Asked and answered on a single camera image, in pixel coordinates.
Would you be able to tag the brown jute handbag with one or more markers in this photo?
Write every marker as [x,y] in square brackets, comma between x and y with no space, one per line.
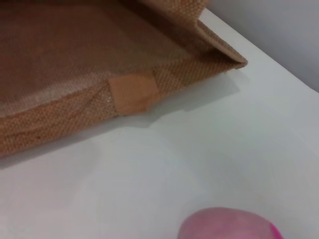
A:
[87,62]

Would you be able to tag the pink peach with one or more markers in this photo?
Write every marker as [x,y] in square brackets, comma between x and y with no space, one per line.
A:
[224,226]

